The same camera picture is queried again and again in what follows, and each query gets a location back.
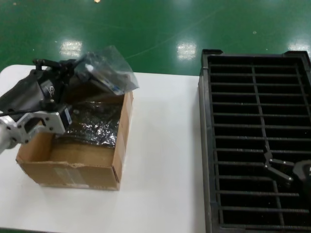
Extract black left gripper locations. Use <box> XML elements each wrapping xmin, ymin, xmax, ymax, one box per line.
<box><xmin>0</xmin><ymin>58</ymin><xmax>82</xmax><ymax>115</ymax></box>

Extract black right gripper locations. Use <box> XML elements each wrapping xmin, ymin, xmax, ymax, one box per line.
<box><xmin>263</xmin><ymin>146</ymin><xmax>311</xmax><ymax>188</ymax></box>

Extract silver anti-static bag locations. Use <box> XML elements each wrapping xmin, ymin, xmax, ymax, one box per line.
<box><xmin>72</xmin><ymin>45</ymin><xmax>140</xmax><ymax>97</ymax></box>

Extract graphics card with metal bracket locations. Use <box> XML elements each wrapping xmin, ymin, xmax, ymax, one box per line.
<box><xmin>75</xmin><ymin>54</ymin><xmax>129</xmax><ymax>97</ymax></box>

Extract black slotted plastic container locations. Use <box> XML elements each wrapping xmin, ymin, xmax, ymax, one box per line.
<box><xmin>198</xmin><ymin>49</ymin><xmax>311</xmax><ymax>233</ymax></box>

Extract brown cardboard box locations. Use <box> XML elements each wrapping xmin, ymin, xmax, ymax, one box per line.
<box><xmin>16</xmin><ymin>81</ymin><xmax>134</xmax><ymax>192</ymax></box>

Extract black left camera cable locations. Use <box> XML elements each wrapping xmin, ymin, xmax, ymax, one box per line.
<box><xmin>0</xmin><ymin>108</ymin><xmax>39</xmax><ymax>117</ymax></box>

